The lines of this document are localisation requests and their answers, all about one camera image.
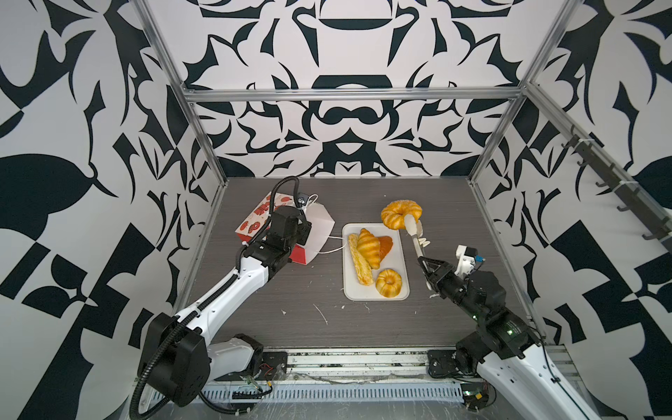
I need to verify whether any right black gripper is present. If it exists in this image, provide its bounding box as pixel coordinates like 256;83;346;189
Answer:
419;254;488;325

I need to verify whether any red white paper bag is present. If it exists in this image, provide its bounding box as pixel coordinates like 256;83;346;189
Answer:
234;191;336;266

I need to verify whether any golden fake croissant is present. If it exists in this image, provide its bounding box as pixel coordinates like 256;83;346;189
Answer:
357;229;382;270

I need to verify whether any long yellow fake bread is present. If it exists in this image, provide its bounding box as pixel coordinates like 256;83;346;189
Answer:
348;234;374;286

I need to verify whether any round fluted yellow bun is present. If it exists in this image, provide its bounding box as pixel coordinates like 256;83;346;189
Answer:
376;269;404;299

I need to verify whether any orange fake croissant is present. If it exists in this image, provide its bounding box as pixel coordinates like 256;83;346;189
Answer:
378;236;394;261

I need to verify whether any golden ring shaped bread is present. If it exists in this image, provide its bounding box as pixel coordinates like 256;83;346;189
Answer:
381;199;423;230

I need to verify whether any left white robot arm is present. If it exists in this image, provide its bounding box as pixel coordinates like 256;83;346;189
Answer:
129;206;311;419

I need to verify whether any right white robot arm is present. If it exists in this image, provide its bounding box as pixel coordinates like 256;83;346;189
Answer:
418;257;598;419

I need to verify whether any white rectangular tray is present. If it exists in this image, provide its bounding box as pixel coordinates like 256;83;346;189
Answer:
341;222;411;302

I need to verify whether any small electronics board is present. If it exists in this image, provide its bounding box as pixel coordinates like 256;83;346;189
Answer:
460;381;498;412

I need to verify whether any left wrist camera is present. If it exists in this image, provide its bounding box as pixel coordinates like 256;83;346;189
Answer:
296;192;311;209

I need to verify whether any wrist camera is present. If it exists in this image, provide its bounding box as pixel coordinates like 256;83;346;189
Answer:
454;245;485;279
296;192;311;209

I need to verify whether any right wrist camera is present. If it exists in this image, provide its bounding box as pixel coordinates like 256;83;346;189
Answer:
454;245;485;279

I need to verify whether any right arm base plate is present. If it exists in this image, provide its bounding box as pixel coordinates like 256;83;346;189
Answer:
427;349;474;379

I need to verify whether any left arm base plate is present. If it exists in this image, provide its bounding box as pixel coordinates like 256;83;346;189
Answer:
215;351;288;382

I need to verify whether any white slotted cable duct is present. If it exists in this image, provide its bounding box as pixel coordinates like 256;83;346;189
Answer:
203;383;464;404

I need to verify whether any grey wall hook rack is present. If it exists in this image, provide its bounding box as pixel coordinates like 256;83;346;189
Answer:
563;124;671;253

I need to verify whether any aluminium cage frame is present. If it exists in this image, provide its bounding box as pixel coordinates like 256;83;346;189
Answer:
130;0;672;243

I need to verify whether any black corrugated cable conduit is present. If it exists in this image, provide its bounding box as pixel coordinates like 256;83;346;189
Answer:
128;314;195;419

